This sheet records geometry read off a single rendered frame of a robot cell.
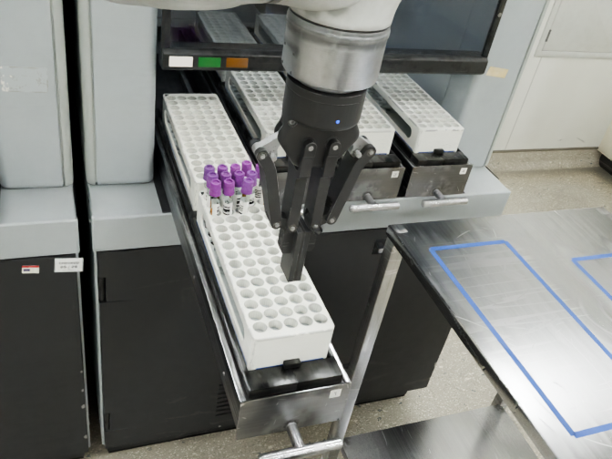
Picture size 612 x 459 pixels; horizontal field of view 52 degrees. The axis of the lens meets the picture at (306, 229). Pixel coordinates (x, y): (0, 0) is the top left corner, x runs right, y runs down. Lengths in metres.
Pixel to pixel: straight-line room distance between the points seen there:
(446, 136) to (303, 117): 0.71
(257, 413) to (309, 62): 0.40
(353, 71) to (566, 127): 2.77
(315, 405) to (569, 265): 0.49
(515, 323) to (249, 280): 0.37
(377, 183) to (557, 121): 2.10
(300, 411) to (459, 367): 1.28
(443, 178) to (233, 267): 0.58
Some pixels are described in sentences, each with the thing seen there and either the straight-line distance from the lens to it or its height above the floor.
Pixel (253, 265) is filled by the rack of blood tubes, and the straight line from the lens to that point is 0.81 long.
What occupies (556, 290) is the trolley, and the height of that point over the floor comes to 0.82.
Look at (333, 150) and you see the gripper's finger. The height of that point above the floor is 1.09.
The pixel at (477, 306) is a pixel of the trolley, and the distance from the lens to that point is 0.91.
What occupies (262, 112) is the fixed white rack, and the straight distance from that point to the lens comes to 1.17.
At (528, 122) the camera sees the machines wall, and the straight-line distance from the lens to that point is 3.12.
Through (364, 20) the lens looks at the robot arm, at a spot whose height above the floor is 1.22.
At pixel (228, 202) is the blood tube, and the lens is 0.87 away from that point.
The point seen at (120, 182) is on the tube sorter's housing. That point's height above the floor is 0.74.
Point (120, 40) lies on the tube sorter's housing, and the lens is 1.04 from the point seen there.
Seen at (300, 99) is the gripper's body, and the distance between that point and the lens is 0.57.
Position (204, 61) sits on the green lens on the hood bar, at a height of 0.98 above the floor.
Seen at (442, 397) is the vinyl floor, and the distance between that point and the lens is 1.91.
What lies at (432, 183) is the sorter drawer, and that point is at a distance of 1.26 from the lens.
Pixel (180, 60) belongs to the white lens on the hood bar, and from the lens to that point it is 1.03.
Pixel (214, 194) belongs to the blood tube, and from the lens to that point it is 0.85.
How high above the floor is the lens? 1.37
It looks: 36 degrees down
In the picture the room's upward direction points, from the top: 11 degrees clockwise
